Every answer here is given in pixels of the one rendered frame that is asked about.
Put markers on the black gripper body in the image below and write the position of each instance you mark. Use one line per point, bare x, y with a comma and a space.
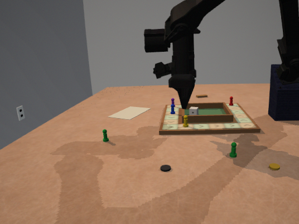
185, 71

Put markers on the green pawn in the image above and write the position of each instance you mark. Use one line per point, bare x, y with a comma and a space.
105, 139
233, 150

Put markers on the beige flat rectangular sheet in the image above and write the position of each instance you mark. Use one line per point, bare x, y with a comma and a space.
129, 113

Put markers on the white die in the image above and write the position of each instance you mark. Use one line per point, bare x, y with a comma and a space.
193, 110

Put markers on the yellow flat disc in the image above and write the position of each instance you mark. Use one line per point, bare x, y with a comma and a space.
274, 166

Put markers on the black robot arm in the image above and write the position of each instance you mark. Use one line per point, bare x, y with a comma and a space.
186, 17

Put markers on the black round disc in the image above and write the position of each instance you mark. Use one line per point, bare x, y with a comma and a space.
165, 168

